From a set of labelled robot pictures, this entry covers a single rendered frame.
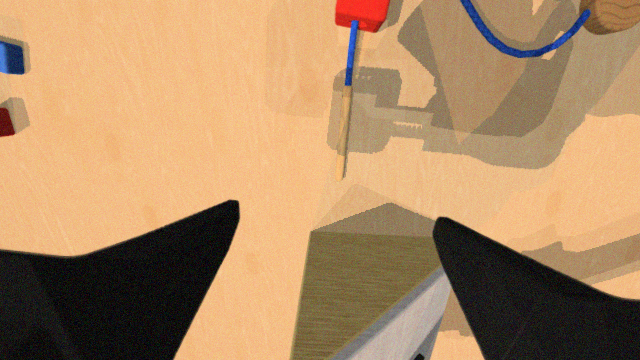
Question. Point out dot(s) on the blue string with wooden stick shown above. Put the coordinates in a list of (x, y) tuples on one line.
[(483, 29)]

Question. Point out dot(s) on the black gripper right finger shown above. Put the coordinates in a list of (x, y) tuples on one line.
[(520, 309)]

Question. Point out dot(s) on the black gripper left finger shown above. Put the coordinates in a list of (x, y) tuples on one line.
[(134, 300)]

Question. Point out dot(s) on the small blue block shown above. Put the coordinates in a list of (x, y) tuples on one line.
[(11, 59)]

